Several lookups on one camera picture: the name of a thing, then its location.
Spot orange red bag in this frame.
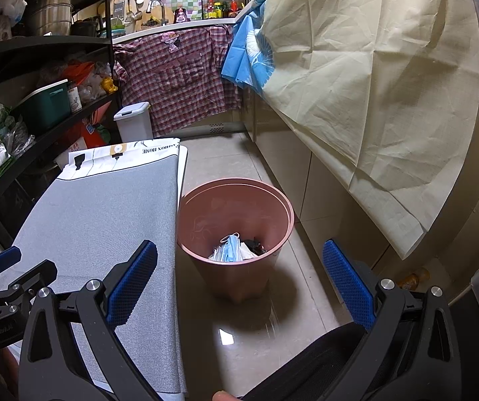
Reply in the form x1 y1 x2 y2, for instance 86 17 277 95
62 62 96 86

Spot pink bin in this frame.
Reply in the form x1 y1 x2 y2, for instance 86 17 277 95
176 179 295 303

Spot stainless steel pot stack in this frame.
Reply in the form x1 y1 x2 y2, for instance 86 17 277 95
28 0 75 36

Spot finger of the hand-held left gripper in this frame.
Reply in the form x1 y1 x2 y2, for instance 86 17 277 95
0 260 58 314
0 246 22 275

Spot beige kitchen cabinet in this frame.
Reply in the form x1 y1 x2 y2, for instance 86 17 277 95
241 88 390 268

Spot green storage box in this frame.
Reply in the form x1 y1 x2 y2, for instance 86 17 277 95
18 79 73 132

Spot red printed packet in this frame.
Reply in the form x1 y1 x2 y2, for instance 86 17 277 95
81 119 112 145

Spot blue face mask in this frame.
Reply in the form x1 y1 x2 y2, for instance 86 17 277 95
220 234 244 262

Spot metal faucet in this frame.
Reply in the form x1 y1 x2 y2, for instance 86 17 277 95
145 0 167 23

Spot orange bottle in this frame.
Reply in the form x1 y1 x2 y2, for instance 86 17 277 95
398 269 430 291

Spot white lidded bin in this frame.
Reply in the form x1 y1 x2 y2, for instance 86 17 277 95
113 101 153 143

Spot cream and blue cloth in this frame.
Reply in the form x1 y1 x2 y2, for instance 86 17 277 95
221 0 479 260

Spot hanging kitchen utensils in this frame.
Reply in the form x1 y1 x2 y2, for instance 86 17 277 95
113 0 144 23

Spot white printed table cover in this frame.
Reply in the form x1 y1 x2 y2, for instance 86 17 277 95
57 137 190 397

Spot plaid shirt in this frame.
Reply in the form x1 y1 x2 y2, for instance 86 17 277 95
113 24 244 138

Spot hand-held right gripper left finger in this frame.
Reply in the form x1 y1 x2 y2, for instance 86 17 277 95
19 240 169 401

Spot black shelf rack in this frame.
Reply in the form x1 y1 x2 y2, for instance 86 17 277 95
0 0 123 255

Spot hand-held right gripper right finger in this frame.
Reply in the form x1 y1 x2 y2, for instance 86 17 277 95
322 240 462 401

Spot black red snack wrapper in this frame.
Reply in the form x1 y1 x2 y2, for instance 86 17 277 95
243 238 267 255

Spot white kitchen counter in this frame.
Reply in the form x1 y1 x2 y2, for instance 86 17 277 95
112 6 265 44

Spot black spice rack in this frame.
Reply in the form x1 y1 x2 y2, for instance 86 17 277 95
201 0 250 19

